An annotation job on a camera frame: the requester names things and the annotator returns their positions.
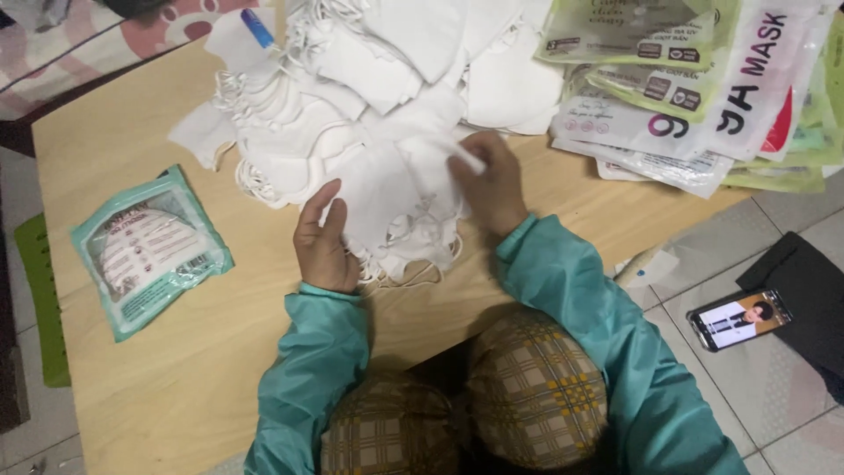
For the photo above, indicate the teal packet of masks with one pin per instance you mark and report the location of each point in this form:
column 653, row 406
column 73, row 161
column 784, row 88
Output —
column 148, row 251

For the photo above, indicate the heap of printed mask bags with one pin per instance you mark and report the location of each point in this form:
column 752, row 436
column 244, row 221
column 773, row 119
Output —
column 712, row 86

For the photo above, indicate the person's right hand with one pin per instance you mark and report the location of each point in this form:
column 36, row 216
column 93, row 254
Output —
column 494, row 191

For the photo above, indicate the pink patterned cloth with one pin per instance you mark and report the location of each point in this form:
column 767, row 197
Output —
column 72, row 46

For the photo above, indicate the person's left hand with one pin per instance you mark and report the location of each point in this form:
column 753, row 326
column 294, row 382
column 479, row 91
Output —
column 323, row 257

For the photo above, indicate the person's plaid trousers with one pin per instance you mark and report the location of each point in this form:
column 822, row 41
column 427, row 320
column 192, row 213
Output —
column 527, row 396

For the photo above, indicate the single white face mask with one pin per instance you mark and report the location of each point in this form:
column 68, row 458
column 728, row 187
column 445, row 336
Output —
column 395, row 198

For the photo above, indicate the person's right fingers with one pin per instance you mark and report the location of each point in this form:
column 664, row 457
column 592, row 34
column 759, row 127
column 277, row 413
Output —
column 484, row 148

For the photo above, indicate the blue pen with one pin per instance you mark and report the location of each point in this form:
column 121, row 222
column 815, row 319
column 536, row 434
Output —
column 256, row 27

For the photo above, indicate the pile of white face masks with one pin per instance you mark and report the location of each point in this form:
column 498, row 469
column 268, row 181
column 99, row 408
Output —
column 369, row 79

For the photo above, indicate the black flat pouch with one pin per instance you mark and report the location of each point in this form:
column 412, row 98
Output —
column 811, row 297

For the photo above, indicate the black smartphone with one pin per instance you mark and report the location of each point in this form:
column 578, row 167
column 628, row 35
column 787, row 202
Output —
column 740, row 320

